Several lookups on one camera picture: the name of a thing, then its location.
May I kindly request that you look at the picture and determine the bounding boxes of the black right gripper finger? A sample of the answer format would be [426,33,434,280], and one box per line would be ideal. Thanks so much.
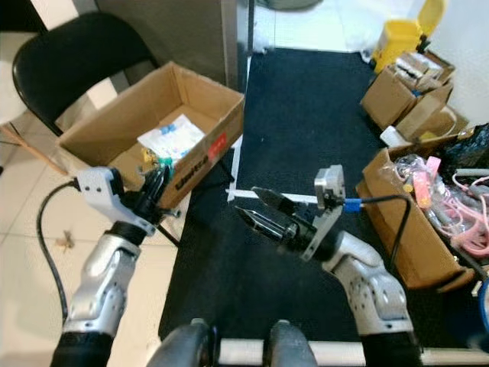
[251,186,299,215]
[235,206,290,239]

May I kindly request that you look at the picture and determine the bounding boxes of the yellow rubbish bin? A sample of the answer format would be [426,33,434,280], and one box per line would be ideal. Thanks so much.
[371,0,445,73]

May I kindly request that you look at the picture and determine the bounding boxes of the white tape strip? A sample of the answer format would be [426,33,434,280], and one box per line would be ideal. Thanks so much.
[229,187,322,206]

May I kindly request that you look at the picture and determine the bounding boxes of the white plastic packet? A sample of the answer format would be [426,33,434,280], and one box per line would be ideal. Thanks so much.
[138,115,207,163]

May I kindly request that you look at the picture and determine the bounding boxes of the open brown cardboard box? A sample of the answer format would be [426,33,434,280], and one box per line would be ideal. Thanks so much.
[57,61,245,212]

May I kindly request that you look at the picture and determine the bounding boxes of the dark navy carpet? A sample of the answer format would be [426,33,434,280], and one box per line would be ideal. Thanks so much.
[159,47,486,352]

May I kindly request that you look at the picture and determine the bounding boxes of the grey robot right leg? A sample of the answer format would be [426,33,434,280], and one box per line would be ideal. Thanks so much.
[264,320,318,367]

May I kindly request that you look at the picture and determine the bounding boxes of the grey robot leg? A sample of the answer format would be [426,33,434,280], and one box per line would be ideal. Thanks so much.
[264,320,318,367]
[149,320,219,367]

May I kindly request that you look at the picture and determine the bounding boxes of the wooden stick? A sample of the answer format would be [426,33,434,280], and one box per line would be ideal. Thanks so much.
[0,122,68,177]

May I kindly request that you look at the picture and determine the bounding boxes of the grey robot left leg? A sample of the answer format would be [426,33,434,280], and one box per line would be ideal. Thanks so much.
[149,320,219,367]

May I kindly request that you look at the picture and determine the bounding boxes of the black folding chair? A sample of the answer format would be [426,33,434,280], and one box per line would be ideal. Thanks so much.
[11,11,161,137]

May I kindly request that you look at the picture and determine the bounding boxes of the small stacked cardboard boxes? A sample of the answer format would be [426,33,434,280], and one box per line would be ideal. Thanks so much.
[361,50,467,142]

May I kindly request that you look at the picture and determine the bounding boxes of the black plastic bag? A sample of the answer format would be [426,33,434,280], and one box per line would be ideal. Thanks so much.
[439,126,489,173]

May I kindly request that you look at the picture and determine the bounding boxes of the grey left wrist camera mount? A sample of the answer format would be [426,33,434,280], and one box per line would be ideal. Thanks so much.
[80,167,150,236]

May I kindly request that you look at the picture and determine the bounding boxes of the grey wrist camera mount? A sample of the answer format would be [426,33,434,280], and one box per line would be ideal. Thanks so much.
[306,164,349,263]
[80,167,150,236]

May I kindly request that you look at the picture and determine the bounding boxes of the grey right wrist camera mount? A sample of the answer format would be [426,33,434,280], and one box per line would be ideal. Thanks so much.
[306,164,349,263]

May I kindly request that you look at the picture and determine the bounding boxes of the cardboard box of cables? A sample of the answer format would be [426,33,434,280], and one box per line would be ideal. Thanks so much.
[355,145,489,293]

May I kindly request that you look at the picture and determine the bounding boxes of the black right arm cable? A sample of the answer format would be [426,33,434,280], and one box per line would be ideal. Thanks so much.
[344,193,415,273]

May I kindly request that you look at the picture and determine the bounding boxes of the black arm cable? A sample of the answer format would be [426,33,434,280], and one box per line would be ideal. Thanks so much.
[37,180,85,322]
[344,193,415,273]

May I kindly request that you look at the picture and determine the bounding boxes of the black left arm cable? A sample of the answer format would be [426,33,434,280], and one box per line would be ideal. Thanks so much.
[37,180,85,322]

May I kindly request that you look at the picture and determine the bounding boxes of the pink cable bundle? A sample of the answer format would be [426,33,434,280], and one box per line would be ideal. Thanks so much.
[390,153,489,258]

